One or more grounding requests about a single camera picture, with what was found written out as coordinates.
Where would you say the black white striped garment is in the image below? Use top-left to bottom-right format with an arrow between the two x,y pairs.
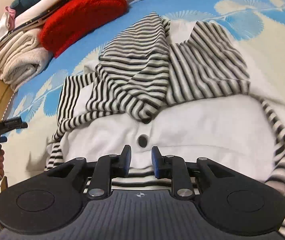
45,11 -> 285,238

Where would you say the white folded clothes pile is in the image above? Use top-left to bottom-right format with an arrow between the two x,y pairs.
0,0 -> 70,48

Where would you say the cream folded blanket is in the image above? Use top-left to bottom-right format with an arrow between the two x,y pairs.
0,28 -> 53,92

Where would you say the red fluffy folded blanket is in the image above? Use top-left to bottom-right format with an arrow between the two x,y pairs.
39,0 -> 128,57

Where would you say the blue cream patterned bedspread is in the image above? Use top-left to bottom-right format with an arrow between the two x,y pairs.
4,0 -> 285,185

